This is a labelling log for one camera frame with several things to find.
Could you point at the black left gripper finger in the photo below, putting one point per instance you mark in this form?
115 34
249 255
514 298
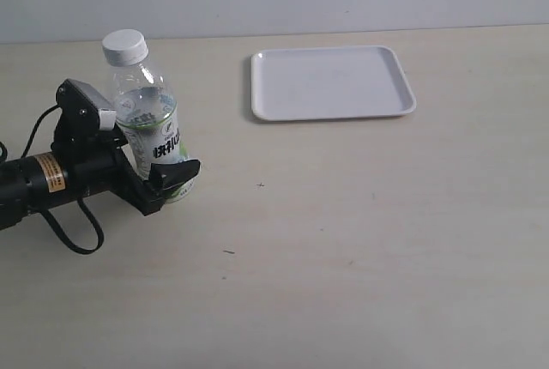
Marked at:
172 181

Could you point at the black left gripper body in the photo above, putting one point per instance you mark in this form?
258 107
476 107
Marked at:
93 164

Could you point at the clear lime drink bottle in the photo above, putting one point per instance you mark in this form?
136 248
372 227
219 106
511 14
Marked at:
147 113

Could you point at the white bottle cap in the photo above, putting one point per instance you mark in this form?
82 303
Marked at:
124 47

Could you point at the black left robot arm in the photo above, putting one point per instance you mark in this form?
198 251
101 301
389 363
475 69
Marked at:
27 185

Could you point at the white plastic tray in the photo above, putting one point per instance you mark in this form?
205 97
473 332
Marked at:
329 83

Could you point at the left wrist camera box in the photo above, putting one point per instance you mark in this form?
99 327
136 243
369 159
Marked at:
86 110

